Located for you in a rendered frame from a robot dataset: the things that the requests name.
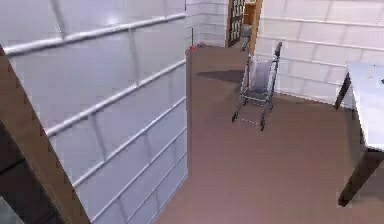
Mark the small red object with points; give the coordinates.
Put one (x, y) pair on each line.
(192, 48)

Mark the grey metal cart with bag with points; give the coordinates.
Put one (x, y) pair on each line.
(259, 80)

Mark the dark room door with panes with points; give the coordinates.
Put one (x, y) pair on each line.
(235, 20)

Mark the white table with dark legs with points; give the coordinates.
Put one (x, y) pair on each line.
(368, 100)

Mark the orange wooden door frame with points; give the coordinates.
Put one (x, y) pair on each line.
(255, 23)

